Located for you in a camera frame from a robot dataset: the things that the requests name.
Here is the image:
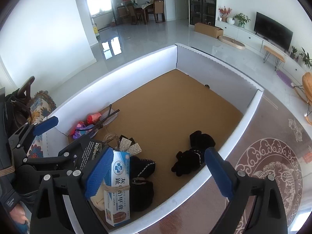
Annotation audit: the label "purple bead toy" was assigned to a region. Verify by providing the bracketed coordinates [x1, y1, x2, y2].
[70, 121, 94, 140]

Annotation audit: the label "red snack packet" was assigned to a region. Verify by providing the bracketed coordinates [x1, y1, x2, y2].
[86, 112, 102, 125]

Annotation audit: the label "blue white medicine box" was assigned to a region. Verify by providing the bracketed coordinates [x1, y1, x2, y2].
[104, 151, 130, 227]

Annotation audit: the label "clear safety glasses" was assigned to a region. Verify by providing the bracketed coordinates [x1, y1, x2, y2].
[87, 105, 120, 138]

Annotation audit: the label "black gloves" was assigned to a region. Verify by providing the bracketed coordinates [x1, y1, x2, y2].
[171, 130, 216, 176]

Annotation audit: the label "white cardboard sorting box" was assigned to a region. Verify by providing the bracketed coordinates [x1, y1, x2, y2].
[42, 44, 264, 233]

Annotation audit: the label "person's left hand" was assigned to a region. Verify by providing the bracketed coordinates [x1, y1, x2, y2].
[10, 204, 30, 233]

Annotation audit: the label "black card with rhinestones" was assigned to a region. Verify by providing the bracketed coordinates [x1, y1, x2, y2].
[75, 137, 142, 171]

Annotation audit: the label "floral seat cushion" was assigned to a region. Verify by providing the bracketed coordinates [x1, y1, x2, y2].
[27, 90, 57, 159]

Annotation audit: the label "black knit pouch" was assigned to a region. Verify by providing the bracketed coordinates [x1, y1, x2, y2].
[129, 156, 156, 212]

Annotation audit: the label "orange lounge chair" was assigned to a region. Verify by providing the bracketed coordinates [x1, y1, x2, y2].
[293, 72, 312, 125]

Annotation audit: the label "small wooden bench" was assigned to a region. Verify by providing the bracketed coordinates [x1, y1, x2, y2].
[263, 45, 285, 71]

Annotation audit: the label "white tv cabinet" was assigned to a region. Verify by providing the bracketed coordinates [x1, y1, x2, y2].
[215, 21, 311, 83]

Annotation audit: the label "round beige floor cushion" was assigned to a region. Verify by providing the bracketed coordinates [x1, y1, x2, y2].
[218, 35, 246, 50]

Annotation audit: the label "green plant right side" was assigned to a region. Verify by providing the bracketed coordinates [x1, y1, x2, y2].
[299, 48, 312, 70]

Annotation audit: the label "brown cardboard box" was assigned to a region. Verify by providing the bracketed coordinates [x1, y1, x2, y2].
[195, 23, 224, 39]

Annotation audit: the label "black television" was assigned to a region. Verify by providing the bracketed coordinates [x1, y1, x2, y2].
[254, 12, 293, 50]

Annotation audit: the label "green potted plant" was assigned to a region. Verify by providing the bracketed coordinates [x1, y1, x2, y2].
[234, 13, 251, 28]

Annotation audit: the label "red flower vase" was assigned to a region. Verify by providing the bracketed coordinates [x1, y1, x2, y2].
[218, 6, 232, 22]

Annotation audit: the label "dark display shelf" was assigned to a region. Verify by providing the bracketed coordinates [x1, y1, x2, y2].
[189, 0, 216, 26]

